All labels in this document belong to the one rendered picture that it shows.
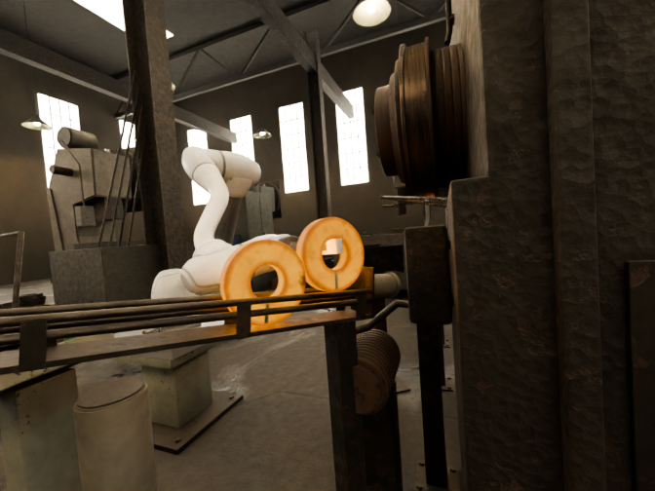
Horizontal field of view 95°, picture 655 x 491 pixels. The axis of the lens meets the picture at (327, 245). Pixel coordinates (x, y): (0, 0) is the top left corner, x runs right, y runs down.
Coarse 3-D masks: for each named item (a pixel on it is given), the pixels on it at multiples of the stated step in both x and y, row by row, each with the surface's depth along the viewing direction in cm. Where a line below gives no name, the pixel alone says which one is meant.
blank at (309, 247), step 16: (320, 224) 59; (336, 224) 62; (304, 240) 58; (320, 240) 59; (352, 240) 64; (304, 256) 57; (320, 256) 59; (352, 256) 63; (320, 272) 59; (336, 272) 61; (352, 272) 63; (320, 288) 60; (336, 288) 61
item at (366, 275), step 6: (366, 270) 65; (372, 270) 64; (360, 276) 67; (366, 276) 65; (372, 276) 64; (360, 282) 67; (366, 282) 65; (372, 282) 64; (354, 288) 69; (360, 288) 67; (372, 288) 64; (366, 294) 65; (372, 294) 64; (372, 300) 64; (354, 306) 69; (366, 306) 65; (372, 306) 64; (366, 312) 65; (372, 312) 64; (372, 318) 64
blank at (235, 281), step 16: (256, 240) 54; (272, 240) 54; (240, 256) 50; (256, 256) 52; (272, 256) 53; (288, 256) 55; (224, 272) 50; (240, 272) 50; (288, 272) 55; (304, 272) 57; (224, 288) 49; (240, 288) 50; (288, 288) 55; (304, 288) 57; (272, 304) 53; (288, 304) 55; (256, 320) 52; (272, 320) 53
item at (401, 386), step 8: (368, 248) 140; (376, 248) 141; (384, 248) 142; (392, 248) 142; (400, 248) 143; (368, 256) 140; (376, 256) 141; (384, 256) 142; (392, 256) 143; (400, 256) 144; (368, 264) 140; (376, 264) 141; (384, 264) 142; (392, 264) 143; (400, 264) 144; (376, 272) 141; (376, 304) 150; (384, 304) 151; (376, 312) 150; (384, 320) 151; (376, 328) 150; (384, 328) 151; (400, 384) 152; (400, 392) 146
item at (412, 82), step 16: (400, 48) 81; (416, 48) 80; (400, 64) 77; (416, 64) 76; (400, 80) 75; (416, 80) 75; (400, 96) 75; (416, 96) 74; (416, 112) 75; (416, 128) 76; (416, 144) 78; (416, 160) 80; (416, 176) 84; (432, 176) 83; (416, 192) 90; (432, 192) 90
